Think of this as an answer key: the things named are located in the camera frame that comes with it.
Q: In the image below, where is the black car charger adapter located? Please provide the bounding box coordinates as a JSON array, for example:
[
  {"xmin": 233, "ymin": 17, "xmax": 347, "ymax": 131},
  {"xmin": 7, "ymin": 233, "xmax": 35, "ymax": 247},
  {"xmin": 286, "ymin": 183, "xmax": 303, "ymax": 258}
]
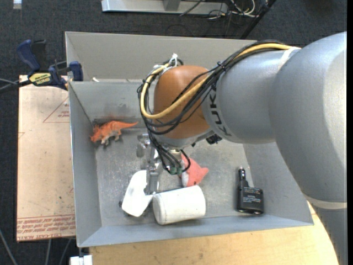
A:
[{"xmin": 236, "ymin": 167, "xmax": 265, "ymax": 215}]

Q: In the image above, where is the brown cardboard board red print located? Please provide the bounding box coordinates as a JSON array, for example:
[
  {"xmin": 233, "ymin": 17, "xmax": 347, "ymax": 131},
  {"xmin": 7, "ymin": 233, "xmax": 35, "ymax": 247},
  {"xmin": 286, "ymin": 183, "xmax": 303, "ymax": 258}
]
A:
[{"xmin": 16, "ymin": 75, "xmax": 77, "ymax": 242}]

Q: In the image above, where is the grey metal bin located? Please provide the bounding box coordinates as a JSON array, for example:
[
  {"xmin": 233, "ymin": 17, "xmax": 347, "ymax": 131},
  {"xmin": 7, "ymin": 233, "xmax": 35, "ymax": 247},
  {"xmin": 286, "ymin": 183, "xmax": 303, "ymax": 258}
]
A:
[{"xmin": 65, "ymin": 31, "xmax": 315, "ymax": 248}]

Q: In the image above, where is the pink soft toy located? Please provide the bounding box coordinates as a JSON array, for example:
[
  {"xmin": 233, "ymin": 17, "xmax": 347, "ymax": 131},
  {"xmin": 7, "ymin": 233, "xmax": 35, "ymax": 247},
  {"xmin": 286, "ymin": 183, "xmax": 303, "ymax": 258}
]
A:
[{"xmin": 180, "ymin": 155, "xmax": 210, "ymax": 188}]

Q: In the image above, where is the black cylinder on white bracket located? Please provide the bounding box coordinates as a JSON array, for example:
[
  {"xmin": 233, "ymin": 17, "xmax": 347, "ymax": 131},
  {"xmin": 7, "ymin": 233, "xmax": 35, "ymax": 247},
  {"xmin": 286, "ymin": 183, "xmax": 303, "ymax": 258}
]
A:
[{"xmin": 205, "ymin": 133, "xmax": 223, "ymax": 145}]

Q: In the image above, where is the orange toy dinosaur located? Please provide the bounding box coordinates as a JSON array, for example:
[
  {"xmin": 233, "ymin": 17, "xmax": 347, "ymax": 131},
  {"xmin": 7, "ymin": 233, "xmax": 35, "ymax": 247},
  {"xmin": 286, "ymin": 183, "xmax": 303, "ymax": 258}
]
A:
[{"xmin": 90, "ymin": 120, "xmax": 139, "ymax": 146}]

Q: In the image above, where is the white cylindrical cup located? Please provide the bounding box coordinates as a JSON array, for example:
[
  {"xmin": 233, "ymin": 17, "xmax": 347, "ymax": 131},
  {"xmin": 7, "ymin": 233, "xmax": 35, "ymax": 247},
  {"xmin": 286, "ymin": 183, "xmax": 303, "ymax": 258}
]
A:
[{"xmin": 152, "ymin": 185, "xmax": 207, "ymax": 226}]

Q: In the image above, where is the white flat plastic piece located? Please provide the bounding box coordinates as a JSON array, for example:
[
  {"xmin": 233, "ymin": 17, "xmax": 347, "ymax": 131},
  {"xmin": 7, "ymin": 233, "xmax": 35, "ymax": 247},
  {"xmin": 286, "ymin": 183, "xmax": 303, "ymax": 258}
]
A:
[{"xmin": 121, "ymin": 169, "xmax": 154, "ymax": 218}]

